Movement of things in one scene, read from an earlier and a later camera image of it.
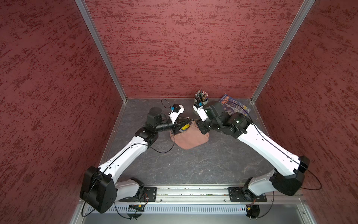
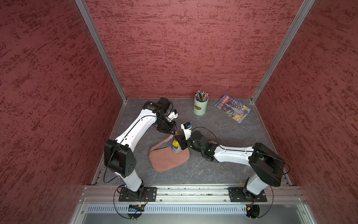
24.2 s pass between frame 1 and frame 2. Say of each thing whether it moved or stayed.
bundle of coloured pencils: stayed
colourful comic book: stayed
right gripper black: moved
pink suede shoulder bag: moved
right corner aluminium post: stayed
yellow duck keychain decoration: moved
